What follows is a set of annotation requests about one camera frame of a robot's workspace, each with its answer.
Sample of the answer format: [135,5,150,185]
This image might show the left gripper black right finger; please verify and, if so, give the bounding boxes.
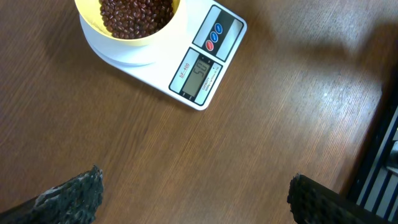
[287,174,389,224]

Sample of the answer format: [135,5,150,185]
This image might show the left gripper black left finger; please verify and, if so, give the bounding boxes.
[1,166,104,224]

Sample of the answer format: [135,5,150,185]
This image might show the white digital kitchen scale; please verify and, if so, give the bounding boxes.
[79,0,248,110]

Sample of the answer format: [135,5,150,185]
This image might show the red beans in bowl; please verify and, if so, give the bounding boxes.
[99,0,174,39]

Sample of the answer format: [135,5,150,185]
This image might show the pale yellow plastic bowl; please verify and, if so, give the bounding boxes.
[75,0,187,46]

